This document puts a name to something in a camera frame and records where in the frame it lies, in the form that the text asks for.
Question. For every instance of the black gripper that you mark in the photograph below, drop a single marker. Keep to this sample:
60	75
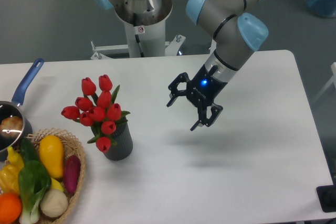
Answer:
204	91

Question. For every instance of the red tulip bouquet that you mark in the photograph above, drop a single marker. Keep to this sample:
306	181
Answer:
98	110

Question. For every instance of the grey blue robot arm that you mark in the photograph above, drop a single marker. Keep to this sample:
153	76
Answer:
237	35

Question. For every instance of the dark grey ribbed vase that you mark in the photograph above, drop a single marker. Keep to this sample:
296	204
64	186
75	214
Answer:
117	146

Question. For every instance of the woven wicker basket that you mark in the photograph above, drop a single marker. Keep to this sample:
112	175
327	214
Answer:
72	146

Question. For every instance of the purple sweet potato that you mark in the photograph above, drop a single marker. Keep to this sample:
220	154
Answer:
71	173

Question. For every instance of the yellow squash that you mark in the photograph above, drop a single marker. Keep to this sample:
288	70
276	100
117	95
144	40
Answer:
51	153

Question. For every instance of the black device at table edge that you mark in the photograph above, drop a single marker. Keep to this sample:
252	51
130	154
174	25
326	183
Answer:
326	195

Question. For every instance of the beige round bun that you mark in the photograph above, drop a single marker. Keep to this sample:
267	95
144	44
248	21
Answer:
54	203

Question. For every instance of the green bok choy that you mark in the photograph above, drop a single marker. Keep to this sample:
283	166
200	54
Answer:
34	181

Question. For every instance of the brown bread in pan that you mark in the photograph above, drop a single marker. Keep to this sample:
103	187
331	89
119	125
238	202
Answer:
11	127

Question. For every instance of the yellow bell pepper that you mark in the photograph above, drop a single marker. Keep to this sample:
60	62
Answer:
9	173

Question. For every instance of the orange fruit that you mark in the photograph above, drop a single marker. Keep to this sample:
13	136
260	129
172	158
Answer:
11	207

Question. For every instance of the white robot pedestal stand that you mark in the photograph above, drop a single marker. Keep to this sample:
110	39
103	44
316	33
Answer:
145	29

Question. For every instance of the blue handled saucepan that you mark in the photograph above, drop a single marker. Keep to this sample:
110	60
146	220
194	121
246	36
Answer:
13	108

